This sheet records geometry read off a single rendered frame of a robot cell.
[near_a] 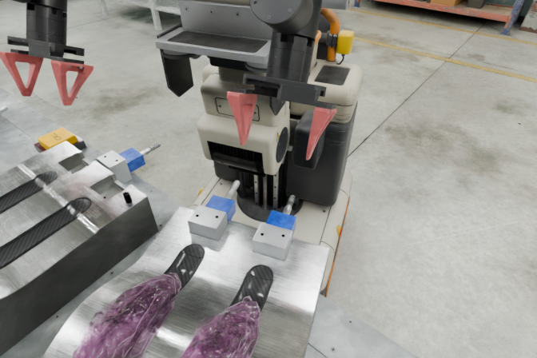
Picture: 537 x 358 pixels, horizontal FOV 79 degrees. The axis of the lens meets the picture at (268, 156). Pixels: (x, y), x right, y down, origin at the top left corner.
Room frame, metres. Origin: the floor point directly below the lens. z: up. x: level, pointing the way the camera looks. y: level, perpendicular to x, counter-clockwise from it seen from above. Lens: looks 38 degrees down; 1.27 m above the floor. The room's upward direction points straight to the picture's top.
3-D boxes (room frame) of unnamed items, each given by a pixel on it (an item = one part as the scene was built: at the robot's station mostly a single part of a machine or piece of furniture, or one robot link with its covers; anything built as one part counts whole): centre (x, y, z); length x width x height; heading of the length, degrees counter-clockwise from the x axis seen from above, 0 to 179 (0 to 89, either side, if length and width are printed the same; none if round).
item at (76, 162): (0.47, 0.35, 0.87); 0.05 x 0.05 x 0.04; 53
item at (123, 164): (0.56, 0.29, 0.83); 0.13 x 0.05 x 0.05; 141
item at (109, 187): (0.40, 0.27, 0.87); 0.05 x 0.05 x 0.04; 53
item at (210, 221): (0.39, 0.08, 0.86); 0.13 x 0.05 x 0.05; 161
